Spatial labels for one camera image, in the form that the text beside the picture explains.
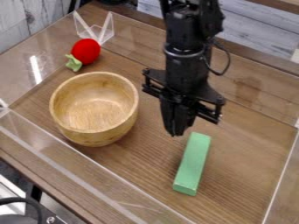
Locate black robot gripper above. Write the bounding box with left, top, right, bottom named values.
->
left=143, top=68, right=226, bottom=137

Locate red plush strawberry toy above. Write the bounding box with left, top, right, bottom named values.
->
left=66, top=38, right=101, bottom=72

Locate black metal table frame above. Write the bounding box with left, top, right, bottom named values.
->
left=23, top=183, right=69, bottom=224

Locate brown wooden bowl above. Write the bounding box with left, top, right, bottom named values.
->
left=50, top=72, right=139, bottom=147

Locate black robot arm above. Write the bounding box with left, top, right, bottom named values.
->
left=143, top=0, right=226, bottom=136

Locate clear acrylic front wall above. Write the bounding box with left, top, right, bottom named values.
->
left=0, top=100, right=196, bottom=224

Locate green rectangular wooden block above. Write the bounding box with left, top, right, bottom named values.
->
left=173, top=132, right=212, bottom=196

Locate clear acrylic corner bracket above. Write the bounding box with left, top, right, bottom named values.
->
left=73, top=11, right=115, bottom=45

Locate black cable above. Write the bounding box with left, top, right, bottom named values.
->
left=0, top=197, right=43, bottom=224

